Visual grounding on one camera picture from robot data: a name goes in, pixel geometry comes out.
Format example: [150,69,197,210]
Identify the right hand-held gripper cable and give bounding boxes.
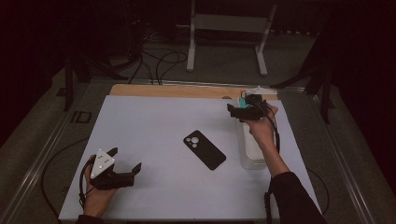
[262,105,281,224]

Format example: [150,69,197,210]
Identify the white table board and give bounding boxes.
[58,94,323,222]

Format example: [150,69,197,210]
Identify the hand-held gripper cable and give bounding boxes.
[262,105,281,224]
[78,155,96,209]

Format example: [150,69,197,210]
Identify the black phone case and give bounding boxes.
[182,130,227,171]

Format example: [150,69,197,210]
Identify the metal floor rail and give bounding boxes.
[310,92,378,224]
[0,102,92,224]

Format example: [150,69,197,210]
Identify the black looped floor cable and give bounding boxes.
[154,50,189,86]

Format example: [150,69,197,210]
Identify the white metal stand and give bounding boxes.
[176,0,278,77]

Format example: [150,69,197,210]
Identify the thin black floor cable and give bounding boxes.
[306,167,331,217]
[40,136,91,220]

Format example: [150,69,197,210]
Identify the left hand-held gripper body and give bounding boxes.
[90,147,135,191]

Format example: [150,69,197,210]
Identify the black tripod stand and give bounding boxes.
[270,64,336,125]
[63,55,129,112]

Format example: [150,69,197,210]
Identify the left hand-held gripper cable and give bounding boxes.
[78,155,96,209]

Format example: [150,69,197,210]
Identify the person's right hand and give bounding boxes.
[247,103,279,149]

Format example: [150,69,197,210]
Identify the person's left hand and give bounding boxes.
[83,155,118,218]

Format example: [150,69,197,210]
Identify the white plastic storage bin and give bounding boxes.
[236,96,269,171]

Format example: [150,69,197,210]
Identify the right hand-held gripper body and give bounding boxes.
[239,86,278,121]

